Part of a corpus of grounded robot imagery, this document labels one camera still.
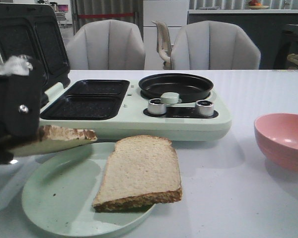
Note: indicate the pink bowl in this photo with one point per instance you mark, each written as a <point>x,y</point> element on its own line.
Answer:
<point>277,137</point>

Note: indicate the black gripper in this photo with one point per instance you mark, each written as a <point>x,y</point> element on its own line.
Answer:
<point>21,81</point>

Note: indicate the white cabinet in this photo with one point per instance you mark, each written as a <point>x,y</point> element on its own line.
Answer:
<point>162,20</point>

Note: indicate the grey right chair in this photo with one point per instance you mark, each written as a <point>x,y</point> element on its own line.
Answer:
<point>213,45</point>

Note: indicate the mint green plate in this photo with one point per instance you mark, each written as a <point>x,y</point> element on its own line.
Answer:
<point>58,196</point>

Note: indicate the beige plastic chair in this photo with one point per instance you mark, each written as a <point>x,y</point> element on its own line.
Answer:
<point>164,46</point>

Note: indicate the silver left control knob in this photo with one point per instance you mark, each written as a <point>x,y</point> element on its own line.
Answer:
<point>156,107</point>

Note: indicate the dark kitchen counter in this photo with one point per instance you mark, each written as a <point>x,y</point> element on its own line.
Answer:
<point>273,31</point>

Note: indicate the fruit plate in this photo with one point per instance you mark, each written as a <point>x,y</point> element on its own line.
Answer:
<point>255,4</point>

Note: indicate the silver right control knob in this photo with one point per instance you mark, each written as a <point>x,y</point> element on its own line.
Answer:
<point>204,108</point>

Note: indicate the mint green breakfast maker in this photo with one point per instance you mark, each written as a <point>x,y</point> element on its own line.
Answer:
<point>110,103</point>

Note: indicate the black round frying pan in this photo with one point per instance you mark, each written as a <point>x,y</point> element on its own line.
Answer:
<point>189,87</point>

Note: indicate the grey left chair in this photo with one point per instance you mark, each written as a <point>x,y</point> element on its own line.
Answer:
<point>107,45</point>

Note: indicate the breakfast maker lid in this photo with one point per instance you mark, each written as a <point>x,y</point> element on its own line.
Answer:
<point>32,30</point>

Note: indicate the silver control knob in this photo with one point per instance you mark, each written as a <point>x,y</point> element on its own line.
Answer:
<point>204,108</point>
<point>156,107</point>

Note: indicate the grey chair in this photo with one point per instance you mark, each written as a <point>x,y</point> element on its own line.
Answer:
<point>213,45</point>
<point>107,45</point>

